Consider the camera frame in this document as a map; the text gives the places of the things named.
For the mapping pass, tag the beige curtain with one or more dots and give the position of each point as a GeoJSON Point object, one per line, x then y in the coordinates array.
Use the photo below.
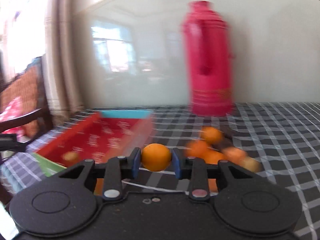
{"type": "Point", "coordinates": [62, 86]}

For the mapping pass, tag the dark wooden armchair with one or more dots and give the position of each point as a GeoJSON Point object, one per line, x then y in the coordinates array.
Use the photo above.
{"type": "Point", "coordinates": [36, 119]}

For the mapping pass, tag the black white checkered tablecloth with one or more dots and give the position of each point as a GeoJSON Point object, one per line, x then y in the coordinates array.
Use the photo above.
{"type": "Point", "coordinates": [283, 137]}

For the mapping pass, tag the red thermos flask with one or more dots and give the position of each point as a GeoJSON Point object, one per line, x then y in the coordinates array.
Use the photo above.
{"type": "Point", "coordinates": [208, 53]}

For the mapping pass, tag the red cardboard box tray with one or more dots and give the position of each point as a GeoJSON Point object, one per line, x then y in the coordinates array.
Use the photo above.
{"type": "Point", "coordinates": [99, 136]}

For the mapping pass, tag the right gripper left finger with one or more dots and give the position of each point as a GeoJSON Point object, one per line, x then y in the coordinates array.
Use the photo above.
{"type": "Point", "coordinates": [114, 171]}

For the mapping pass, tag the orange mandarin inside box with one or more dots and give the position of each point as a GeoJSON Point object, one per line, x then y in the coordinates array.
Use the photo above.
{"type": "Point", "coordinates": [70, 157]}

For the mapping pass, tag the orange mandarin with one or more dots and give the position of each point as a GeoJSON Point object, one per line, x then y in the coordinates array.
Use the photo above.
{"type": "Point", "coordinates": [212, 157]}
{"type": "Point", "coordinates": [196, 148]}
{"type": "Point", "coordinates": [70, 157]}
{"type": "Point", "coordinates": [211, 135]}
{"type": "Point", "coordinates": [234, 155]}
{"type": "Point", "coordinates": [155, 157]}

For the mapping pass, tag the pink plastic bag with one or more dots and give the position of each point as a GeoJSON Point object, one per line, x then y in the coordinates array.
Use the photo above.
{"type": "Point", "coordinates": [13, 110]}

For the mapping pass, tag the yellowish fruit far right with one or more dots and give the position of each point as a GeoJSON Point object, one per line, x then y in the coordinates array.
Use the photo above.
{"type": "Point", "coordinates": [251, 164]}

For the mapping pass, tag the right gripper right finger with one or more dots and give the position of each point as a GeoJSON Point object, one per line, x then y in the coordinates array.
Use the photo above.
{"type": "Point", "coordinates": [197, 171]}

